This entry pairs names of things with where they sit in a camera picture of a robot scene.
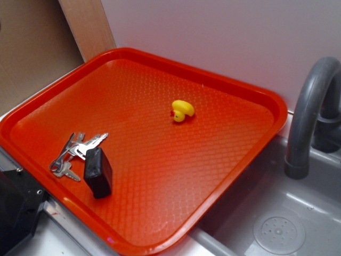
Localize black box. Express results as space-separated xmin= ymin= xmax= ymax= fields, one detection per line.
xmin=84 ymin=147 xmax=112 ymax=199

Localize yellow rubber duck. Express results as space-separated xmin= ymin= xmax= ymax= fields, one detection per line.
xmin=170 ymin=100 xmax=195 ymax=122

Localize red plastic tray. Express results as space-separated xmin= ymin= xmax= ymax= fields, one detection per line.
xmin=1 ymin=48 xmax=287 ymax=255

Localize silver key bunch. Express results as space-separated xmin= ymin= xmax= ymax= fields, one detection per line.
xmin=49 ymin=133 xmax=109 ymax=182

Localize grey plastic sink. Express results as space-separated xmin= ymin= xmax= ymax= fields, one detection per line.
xmin=196 ymin=134 xmax=341 ymax=256

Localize wooden board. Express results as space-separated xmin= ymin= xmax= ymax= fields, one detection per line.
xmin=59 ymin=0 xmax=116 ymax=62

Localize grey curved faucet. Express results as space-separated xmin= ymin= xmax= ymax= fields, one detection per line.
xmin=285 ymin=57 xmax=340 ymax=179

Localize round sink drain cover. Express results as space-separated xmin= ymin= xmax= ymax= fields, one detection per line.
xmin=253 ymin=211 xmax=306 ymax=255

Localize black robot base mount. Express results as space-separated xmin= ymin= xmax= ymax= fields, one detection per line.
xmin=1 ymin=168 xmax=47 ymax=255

